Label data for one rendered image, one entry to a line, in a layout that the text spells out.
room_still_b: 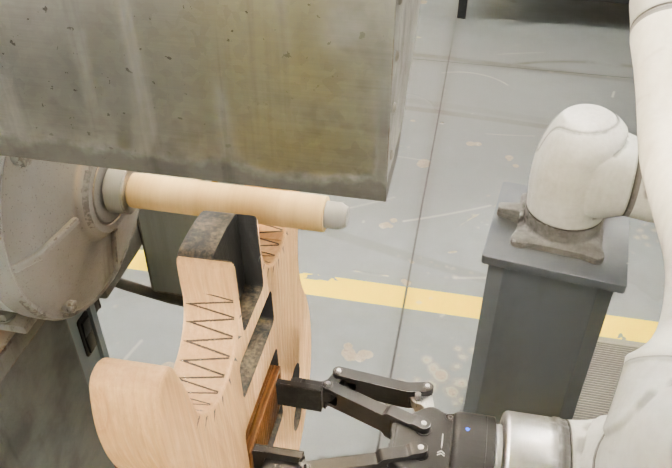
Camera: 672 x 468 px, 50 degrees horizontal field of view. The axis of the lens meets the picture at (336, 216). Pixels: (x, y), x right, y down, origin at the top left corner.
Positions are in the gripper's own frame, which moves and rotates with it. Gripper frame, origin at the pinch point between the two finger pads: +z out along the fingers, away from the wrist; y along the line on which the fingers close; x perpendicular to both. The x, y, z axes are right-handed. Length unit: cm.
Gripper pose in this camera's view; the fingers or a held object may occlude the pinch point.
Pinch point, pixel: (270, 423)
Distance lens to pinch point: 69.2
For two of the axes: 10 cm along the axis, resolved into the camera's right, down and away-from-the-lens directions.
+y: 2.0, -5.8, 7.9
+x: -0.1, -8.0, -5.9
